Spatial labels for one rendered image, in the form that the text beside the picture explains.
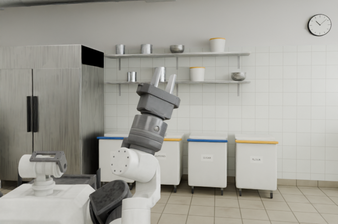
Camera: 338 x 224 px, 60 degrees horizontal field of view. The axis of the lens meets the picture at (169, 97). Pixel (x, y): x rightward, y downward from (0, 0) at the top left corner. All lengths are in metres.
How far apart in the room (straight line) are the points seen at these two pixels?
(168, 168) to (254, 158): 1.16
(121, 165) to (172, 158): 3.43
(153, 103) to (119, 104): 4.15
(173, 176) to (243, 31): 2.39
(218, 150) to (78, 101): 1.99
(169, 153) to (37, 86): 2.03
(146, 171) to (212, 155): 3.34
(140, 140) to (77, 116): 3.47
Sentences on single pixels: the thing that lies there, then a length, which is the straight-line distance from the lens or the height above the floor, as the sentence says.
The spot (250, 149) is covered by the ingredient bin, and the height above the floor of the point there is 0.65.
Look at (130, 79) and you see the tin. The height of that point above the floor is 1.60.
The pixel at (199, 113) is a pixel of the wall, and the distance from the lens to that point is 4.63.
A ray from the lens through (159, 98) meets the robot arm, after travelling 0.74.
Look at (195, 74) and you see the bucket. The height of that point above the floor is 1.67.
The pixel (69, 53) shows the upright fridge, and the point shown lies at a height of 1.93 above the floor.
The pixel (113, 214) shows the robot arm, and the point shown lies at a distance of 0.86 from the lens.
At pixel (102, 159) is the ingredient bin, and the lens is 4.37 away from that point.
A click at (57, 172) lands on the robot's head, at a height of 1.18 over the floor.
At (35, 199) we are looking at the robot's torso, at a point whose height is 1.11.
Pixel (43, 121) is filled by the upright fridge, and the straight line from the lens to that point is 4.41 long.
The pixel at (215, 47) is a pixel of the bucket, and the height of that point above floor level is 2.06.
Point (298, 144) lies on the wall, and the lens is 4.83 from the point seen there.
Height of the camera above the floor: 1.41
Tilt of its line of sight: 1 degrees down
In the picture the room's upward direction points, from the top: straight up
